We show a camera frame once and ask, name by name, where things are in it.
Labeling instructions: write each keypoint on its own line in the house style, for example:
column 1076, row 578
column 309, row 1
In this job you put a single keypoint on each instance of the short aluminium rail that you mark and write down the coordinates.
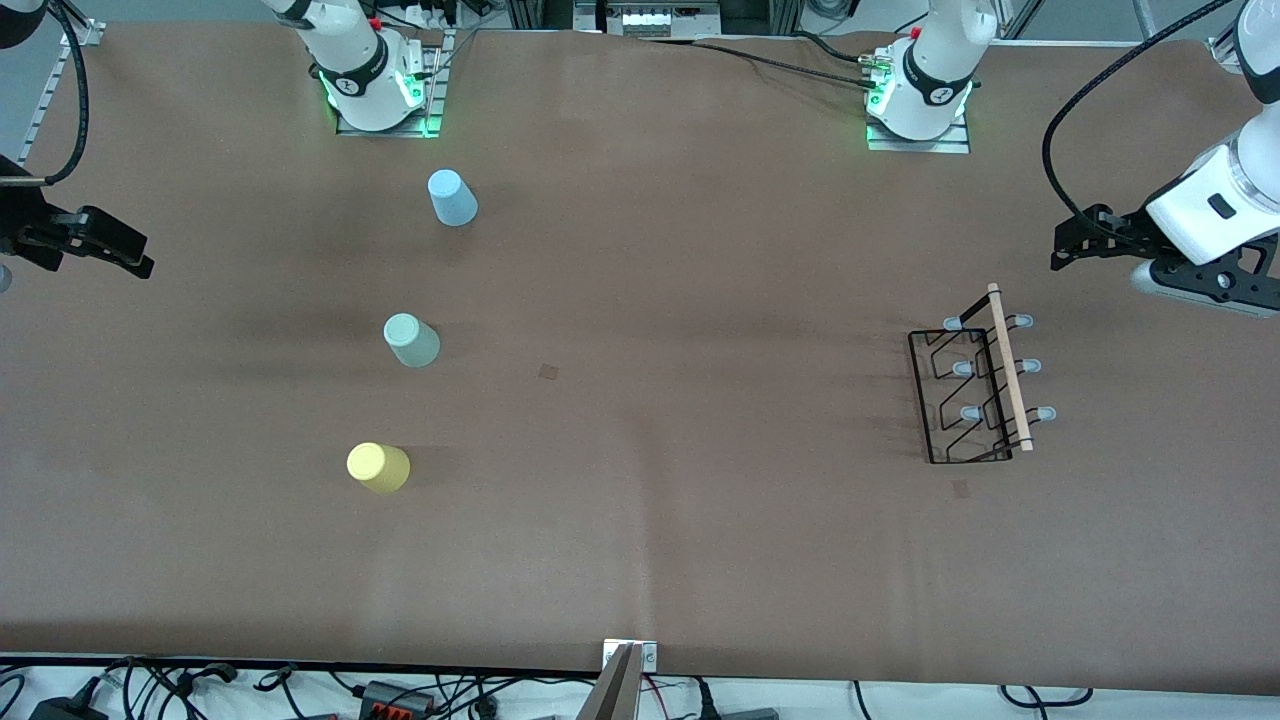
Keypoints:
column 1225, row 50

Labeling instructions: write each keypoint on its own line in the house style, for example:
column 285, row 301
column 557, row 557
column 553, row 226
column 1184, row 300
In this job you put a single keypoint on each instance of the yellow cup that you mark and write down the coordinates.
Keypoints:
column 378, row 468

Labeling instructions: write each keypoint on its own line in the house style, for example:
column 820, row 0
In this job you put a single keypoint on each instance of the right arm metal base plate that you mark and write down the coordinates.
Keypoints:
column 380, row 131

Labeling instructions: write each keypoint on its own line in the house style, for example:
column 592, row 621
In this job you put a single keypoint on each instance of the perforated aluminium rail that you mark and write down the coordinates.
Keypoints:
column 50, row 100

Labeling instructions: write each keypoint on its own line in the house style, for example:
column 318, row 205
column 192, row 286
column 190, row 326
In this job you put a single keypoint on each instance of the white power strip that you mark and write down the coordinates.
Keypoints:
column 430, row 15

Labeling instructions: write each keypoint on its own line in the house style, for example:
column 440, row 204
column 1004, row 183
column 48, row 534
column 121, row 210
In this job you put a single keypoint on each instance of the black plug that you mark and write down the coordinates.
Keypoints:
column 705, row 705

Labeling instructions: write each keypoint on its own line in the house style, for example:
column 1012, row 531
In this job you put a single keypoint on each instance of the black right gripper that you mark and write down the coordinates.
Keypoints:
column 18, row 222

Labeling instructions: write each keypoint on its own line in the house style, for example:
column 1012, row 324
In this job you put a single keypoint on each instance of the red black connector block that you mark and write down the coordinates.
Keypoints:
column 395, row 697

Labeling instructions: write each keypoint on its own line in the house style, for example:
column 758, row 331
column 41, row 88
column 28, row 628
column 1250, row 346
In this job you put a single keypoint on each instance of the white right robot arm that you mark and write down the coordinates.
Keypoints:
column 350, row 50

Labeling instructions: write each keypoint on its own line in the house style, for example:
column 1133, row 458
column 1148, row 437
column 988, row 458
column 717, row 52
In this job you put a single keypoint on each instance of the light blue cup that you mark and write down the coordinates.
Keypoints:
column 452, row 200

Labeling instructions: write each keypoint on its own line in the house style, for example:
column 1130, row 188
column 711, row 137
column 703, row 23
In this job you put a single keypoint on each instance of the grey control box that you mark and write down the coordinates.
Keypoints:
column 645, row 18

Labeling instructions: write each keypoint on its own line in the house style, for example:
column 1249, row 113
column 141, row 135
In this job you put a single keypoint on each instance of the black power adapter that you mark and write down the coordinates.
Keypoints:
column 65, row 710

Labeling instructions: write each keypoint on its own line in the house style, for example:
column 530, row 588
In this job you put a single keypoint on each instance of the pale green cup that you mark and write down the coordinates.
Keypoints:
column 410, row 342

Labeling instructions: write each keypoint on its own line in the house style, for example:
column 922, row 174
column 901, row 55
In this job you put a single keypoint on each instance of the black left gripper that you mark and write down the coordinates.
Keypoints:
column 1124, row 232

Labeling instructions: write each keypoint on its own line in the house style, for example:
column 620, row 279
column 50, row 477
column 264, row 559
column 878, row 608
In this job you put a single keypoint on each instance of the brown pole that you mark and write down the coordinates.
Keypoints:
column 612, row 695

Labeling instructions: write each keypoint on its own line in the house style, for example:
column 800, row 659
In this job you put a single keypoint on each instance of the small metal bracket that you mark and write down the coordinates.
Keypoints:
column 648, row 657

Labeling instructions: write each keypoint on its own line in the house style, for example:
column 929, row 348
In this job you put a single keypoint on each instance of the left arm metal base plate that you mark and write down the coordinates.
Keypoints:
column 920, row 146

